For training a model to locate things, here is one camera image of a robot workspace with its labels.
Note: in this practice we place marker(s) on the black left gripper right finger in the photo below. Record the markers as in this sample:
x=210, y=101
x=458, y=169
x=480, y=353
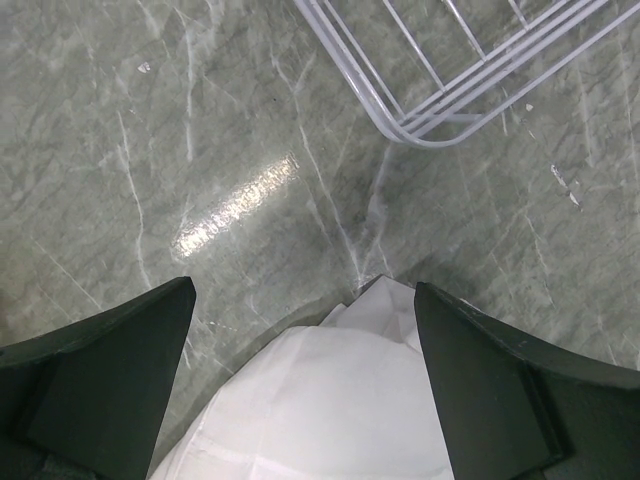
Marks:
x=513, y=406

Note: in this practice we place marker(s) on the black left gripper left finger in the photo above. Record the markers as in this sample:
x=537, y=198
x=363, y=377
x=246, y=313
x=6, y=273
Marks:
x=86, y=401

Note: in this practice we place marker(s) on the white cloth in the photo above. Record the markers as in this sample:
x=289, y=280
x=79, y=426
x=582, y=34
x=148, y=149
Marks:
x=349, y=398

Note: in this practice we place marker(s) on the white wire dish rack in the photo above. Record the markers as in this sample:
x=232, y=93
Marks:
x=429, y=74

